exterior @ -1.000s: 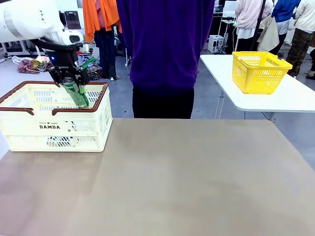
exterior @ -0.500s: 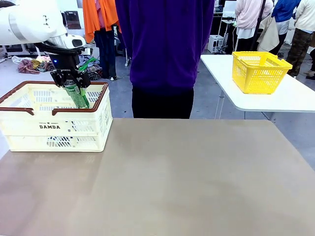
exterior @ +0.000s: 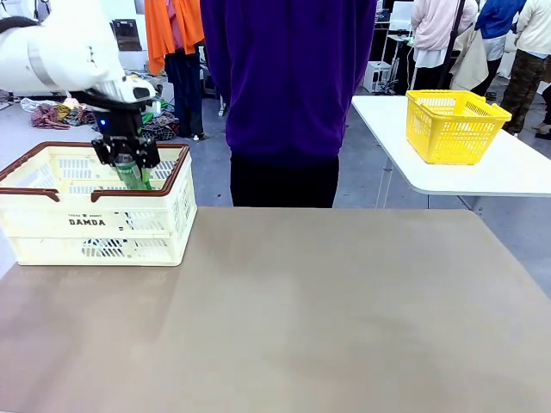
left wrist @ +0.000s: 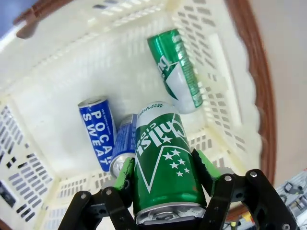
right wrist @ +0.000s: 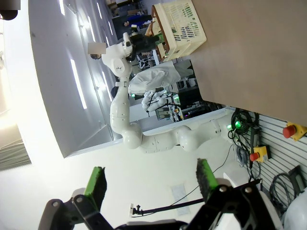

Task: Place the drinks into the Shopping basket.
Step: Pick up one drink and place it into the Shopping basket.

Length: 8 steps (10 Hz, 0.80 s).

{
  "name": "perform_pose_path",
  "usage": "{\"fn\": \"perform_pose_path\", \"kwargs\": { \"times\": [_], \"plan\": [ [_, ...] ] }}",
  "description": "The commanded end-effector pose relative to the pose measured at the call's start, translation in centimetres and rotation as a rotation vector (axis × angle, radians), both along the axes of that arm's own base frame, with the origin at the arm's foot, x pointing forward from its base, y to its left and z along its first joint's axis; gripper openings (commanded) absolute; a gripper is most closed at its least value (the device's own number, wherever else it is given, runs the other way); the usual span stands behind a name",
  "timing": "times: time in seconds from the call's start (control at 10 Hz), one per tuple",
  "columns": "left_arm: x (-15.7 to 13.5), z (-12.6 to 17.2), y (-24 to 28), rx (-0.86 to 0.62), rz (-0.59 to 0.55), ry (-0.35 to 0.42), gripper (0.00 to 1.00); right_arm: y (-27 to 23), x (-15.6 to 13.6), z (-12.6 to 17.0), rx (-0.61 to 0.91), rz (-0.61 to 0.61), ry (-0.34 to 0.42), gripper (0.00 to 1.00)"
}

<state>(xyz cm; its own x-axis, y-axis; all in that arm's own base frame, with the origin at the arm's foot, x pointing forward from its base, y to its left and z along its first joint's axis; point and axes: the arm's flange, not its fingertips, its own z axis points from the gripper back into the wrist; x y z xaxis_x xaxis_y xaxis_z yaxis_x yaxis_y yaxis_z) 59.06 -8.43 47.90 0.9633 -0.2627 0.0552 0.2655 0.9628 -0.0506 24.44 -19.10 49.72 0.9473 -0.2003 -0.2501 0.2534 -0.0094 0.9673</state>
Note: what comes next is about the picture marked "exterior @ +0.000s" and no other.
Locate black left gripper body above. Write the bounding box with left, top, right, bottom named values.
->
left=91, top=107, right=146, bottom=158

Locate green drink bottle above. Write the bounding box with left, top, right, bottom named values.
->
left=112, top=153, right=152, bottom=192

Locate cream basket with brown rim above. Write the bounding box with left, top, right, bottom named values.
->
left=0, top=140, right=198, bottom=267

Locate yellow plastic basket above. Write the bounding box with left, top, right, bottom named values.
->
left=405, top=89, right=513, bottom=166

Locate pile of colourful clothes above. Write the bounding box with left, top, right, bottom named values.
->
left=20, top=96, right=180, bottom=143

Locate dark storage crate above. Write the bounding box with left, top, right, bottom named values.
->
left=110, top=18, right=145, bottom=52

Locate person in orange top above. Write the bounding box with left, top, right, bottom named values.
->
left=144, top=0, right=207, bottom=139

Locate person in purple sweater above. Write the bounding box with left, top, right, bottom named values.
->
left=200, top=0, right=380, bottom=209

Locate white box appliance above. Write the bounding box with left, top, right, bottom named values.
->
left=363, top=59, right=395, bottom=95

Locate person in pink sweater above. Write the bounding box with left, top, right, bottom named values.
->
left=410, top=0, right=480, bottom=94

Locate white table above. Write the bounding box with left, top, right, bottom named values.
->
left=351, top=95, right=551, bottom=212

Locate beige hanging bag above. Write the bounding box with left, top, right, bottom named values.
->
left=449, top=23, right=490, bottom=92

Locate person in blue jacket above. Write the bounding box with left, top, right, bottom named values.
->
left=473, top=0, right=529, bottom=98

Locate person in cream top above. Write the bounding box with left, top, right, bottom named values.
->
left=498, top=0, right=551, bottom=135

